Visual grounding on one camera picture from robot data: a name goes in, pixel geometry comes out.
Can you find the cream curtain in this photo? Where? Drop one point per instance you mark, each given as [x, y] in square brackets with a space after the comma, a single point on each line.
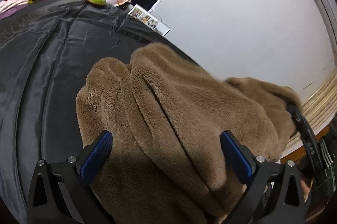
[320, 107]

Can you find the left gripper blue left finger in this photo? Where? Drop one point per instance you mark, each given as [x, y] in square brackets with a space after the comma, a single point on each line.
[61, 192]

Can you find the black satin sheet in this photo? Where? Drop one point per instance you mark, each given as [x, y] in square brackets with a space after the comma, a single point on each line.
[47, 51]

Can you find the photo collage frame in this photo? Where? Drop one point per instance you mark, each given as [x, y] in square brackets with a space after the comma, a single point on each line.
[149, 20]

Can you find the brown fleece sweater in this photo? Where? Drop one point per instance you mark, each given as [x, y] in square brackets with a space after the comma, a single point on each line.
[166, 115]

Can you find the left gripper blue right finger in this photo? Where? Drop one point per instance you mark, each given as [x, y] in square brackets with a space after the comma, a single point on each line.
[274, 193]

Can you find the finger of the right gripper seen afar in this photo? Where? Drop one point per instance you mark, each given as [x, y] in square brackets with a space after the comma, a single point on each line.
[311, 164]

